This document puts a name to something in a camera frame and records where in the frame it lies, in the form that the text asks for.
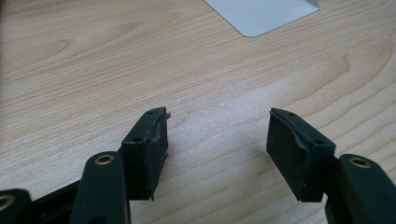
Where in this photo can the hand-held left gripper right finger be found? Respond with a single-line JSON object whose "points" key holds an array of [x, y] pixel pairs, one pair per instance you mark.
{"points": [[295, 155]]}

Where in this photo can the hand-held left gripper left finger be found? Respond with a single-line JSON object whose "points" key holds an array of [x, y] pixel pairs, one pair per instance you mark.
{"points": [[144, 161]]}

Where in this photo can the white metal expandable bookend rack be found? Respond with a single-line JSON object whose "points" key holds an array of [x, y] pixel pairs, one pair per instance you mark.
{"points": [[261, 15]]}

